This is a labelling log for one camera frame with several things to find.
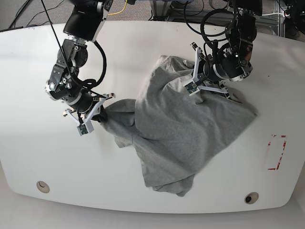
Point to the grey t-shirt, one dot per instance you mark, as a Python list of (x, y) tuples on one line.
[(174, 134)]

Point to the table cable grommet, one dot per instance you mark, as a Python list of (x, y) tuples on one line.
[(43, 187), (251, 198)]

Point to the left table cable grommet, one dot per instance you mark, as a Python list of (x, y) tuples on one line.
[(43, 187)]

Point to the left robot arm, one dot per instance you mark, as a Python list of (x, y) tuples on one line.
[(226, 55)]

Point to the red tape rectangle marking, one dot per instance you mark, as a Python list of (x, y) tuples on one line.
[(275, 152)]

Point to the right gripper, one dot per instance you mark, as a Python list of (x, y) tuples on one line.
[(87, 108)]

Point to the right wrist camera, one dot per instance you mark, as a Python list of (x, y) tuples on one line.
[(85, 128)]

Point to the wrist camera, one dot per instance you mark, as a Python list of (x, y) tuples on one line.
[(192, 88), (85, 128)]

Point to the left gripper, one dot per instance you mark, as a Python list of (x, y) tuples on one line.
[(207, 75)]

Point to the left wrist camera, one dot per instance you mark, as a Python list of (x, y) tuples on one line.
[(192, 88)]

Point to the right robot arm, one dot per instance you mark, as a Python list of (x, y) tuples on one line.
[(84, 24)]

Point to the right table cable grommet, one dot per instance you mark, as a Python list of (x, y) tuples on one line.
[(251, 198)]

